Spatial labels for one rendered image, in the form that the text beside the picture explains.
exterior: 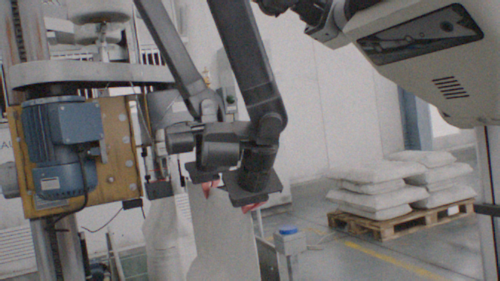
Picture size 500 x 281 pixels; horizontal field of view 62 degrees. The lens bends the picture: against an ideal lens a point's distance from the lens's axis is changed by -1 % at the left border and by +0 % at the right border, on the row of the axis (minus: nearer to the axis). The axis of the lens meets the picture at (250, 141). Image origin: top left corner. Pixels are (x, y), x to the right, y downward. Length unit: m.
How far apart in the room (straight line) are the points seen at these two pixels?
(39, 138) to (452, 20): 0.92
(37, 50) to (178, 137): 0.58
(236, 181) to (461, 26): 0.48
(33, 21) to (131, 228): 2.96
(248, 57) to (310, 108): 5.54
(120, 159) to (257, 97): 0.74
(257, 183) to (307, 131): 5.38
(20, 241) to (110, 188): 2.87
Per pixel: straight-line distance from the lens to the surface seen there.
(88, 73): 1.14
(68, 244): 1.38
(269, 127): 0.63
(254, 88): 0.62
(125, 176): 1.30
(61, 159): 1.10
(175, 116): 1.32
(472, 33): 0.85
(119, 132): 1.30
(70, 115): 1.03
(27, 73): 1.10
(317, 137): 6.18
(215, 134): 0.66
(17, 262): 4.18
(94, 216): 4.07
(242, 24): 0.60
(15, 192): 1.36
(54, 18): 3.80
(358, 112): 6.59
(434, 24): 0.87
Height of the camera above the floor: 1.21
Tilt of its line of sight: 3 degrees down
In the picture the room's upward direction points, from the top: 8 degrees counter-clockwise
